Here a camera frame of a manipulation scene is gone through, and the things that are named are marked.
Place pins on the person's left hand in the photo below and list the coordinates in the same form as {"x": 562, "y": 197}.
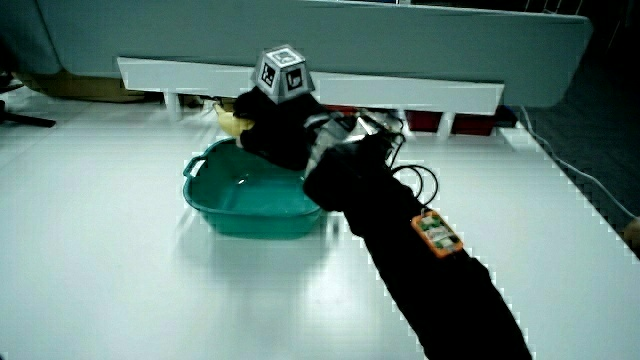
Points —
{"x": 280, "y": 127}

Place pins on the yellow banana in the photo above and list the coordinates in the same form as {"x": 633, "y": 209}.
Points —
{"x": 231, "y": 124}

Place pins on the teal plastic basin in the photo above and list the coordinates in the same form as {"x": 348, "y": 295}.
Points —
{"x": 250, "y": 200}

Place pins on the orange forearm device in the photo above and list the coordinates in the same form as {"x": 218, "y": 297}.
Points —
{"x": 437, "y": 234}

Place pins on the person's left forearm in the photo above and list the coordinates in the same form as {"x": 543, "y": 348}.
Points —
{"x": 420, "y": 280}

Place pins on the silver wrist sensor unit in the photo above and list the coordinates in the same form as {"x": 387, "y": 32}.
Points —
{"x": 340, "y": 131}

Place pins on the red box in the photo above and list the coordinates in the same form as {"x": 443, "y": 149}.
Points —
{"x": 424, "y": 121}
{"x": 474, "y": 125}

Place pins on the pale grey sofa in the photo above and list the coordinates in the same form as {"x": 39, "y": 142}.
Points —
{"x": 400, "y": 40}

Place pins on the black tripod leg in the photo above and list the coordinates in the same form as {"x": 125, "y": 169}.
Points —
{"x": 25, "y": 120}

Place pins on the tan rounded object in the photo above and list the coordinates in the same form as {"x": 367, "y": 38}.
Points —
{"x": 633, "y": 234}

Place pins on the white long shelf rail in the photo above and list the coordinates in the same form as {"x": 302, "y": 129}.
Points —
{"x": 380, "y": 92}

